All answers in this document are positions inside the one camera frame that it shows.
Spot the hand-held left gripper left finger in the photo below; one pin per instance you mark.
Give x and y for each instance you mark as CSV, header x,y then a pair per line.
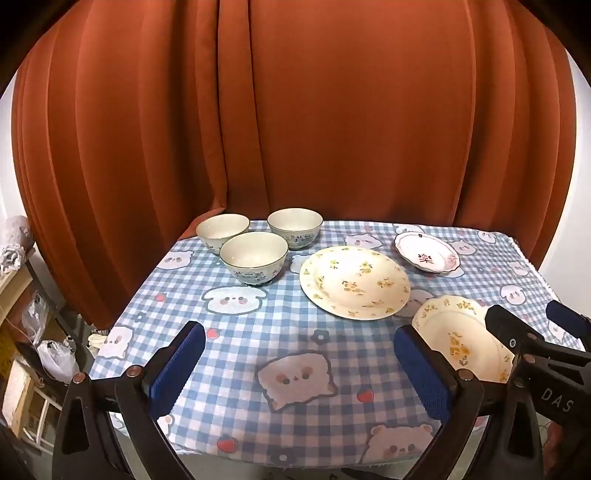
x,y
178,364

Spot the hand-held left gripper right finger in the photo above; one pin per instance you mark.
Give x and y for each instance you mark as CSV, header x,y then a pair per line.
x,y
425,374

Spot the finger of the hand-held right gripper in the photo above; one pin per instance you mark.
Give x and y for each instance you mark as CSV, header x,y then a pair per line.
x,y
563,316
508,325

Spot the small cream yellow-flower plate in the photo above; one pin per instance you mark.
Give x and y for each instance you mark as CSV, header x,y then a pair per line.
x,y
448,332

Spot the white plate red pattern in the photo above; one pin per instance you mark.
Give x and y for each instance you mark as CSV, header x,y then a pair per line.
x,y
425,251

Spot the large cream yellow-flower plate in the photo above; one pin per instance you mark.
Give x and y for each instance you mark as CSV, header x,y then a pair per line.
x,y
355,281

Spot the white bowl blue floral print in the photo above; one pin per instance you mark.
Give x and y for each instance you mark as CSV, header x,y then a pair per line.
x,y
221,228
254,251
295,221

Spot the white crumpled cloth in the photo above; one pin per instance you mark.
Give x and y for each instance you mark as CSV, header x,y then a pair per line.
x,y
98,341

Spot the blue checked animal-print tablecloth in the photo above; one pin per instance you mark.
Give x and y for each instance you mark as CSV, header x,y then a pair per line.
x,y
277,332

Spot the white plastic bag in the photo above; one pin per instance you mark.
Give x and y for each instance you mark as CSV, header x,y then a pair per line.
x,y
55,357

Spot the clear plastic bag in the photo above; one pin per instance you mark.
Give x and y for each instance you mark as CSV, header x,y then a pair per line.
x,y
34,314

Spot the metal storage shelf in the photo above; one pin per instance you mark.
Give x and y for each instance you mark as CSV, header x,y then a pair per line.
x,y
27,295

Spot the grey fluffy bundle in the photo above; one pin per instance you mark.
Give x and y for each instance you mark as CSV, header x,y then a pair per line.
x,y
14,240

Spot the rust orange curtain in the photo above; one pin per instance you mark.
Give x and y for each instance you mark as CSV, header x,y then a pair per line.
x,y
295,115

